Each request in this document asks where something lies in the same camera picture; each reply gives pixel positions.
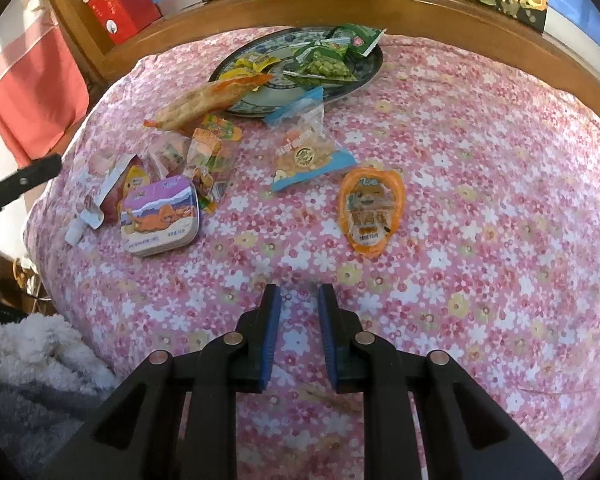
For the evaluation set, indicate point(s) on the pink floral tablecloth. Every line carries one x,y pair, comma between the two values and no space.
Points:
480,210

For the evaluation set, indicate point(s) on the small clear candy packet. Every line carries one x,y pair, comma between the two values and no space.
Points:
170,155

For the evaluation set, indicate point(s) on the clear packet with blue edges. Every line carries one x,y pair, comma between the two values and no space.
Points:
305,150

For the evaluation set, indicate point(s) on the pink jelly drink pouch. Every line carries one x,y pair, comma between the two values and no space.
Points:
115,190

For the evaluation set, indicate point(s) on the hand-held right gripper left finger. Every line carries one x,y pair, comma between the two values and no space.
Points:
270,340

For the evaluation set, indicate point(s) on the blue patterned plate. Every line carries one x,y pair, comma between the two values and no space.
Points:
275,97

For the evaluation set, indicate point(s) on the cracker packet with orange ends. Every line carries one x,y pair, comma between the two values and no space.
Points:
200,105

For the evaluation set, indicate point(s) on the clear packet with orange strip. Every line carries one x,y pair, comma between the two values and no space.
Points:
207,165

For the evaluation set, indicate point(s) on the green pea snack packet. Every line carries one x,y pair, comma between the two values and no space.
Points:
325,65

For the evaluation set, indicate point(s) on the wooden window ledge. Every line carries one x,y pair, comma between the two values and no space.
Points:
430,15

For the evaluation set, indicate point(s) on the pink curtain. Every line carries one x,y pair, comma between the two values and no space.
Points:
35,90

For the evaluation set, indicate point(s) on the red box with white lid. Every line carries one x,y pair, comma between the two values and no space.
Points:
122,7

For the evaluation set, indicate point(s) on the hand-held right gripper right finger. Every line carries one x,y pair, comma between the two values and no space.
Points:
327,340

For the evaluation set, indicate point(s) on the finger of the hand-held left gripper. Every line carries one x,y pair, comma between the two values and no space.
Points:
25,177

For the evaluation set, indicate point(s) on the white fleece garment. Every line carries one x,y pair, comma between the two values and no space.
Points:
30,350

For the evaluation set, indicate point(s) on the green packet with white label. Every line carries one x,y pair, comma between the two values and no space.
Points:
355,37

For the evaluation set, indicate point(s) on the purple candy tin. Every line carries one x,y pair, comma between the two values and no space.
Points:
160,215

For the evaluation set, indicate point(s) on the glass window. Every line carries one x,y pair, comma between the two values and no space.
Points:
565,5

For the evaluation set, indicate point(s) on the orange and green candy packet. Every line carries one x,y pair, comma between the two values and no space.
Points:
222,127

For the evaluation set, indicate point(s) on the orange jelly cup packet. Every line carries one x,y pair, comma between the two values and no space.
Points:
372,210

